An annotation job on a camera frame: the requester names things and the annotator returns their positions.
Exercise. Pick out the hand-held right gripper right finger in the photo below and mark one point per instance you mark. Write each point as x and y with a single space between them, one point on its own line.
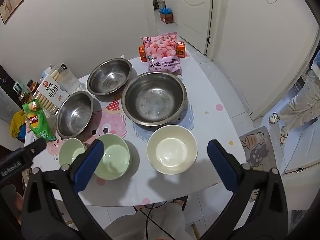
221 162

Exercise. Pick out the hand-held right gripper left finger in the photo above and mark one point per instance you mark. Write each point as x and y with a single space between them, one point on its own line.
88 161

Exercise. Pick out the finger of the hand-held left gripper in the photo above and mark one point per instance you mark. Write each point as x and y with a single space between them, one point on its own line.
37 146

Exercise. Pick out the medium green bowl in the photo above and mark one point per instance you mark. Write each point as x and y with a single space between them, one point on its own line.
115 157

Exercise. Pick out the small steel bowl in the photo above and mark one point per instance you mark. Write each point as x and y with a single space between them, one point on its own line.
75 115

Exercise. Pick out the cream ceramic bowl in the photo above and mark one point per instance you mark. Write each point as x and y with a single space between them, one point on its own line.
172 150

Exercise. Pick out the medium steel bowl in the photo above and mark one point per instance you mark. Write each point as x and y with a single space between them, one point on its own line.
110 77

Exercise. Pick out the large steel bowl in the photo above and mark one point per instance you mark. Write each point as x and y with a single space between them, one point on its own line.
155 100

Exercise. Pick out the green potato chips bag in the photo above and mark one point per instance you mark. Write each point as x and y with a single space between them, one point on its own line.
37 125

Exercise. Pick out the yellow plastic bag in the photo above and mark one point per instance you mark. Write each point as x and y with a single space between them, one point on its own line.
16 126

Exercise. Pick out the cartoon floor mat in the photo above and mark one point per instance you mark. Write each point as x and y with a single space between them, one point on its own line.
257 150

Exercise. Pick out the cartoon printed tablecloth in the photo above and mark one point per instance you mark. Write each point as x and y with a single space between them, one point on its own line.
212 120

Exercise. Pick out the biscuit box with white sleeve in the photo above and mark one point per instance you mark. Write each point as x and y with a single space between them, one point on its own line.
51 90

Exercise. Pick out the black white corrugated box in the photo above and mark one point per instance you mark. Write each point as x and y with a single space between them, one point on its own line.
5 97

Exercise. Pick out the brown glass bottle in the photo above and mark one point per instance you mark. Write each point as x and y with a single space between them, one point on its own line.
31 87

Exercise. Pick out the teal plastic holder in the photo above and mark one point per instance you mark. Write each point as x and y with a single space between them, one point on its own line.
18 87

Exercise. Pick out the clear drinking glass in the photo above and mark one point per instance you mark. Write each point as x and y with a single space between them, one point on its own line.
68 82

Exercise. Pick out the wooden stick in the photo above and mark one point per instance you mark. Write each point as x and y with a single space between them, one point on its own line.
195 232

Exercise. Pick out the person's own leg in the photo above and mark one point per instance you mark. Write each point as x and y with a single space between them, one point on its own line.
130 227

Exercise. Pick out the white appliance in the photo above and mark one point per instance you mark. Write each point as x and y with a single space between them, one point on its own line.
302 160

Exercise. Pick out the black metal rack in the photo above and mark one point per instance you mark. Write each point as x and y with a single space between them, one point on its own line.
63 66

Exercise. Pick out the orange carton box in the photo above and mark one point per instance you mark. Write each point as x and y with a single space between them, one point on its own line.
181 51

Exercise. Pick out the pink snack bag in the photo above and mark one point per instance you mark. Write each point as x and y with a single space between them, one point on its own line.
162 52

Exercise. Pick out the cardboard box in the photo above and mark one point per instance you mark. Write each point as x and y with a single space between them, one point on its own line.
167 18

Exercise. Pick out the white door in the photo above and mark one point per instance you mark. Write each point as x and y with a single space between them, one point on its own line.
192 10

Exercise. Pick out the blue plastic bag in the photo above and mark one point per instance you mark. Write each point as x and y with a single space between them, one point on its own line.
166 10

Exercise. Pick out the framed wall picture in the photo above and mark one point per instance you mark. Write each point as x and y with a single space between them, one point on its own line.
10 5

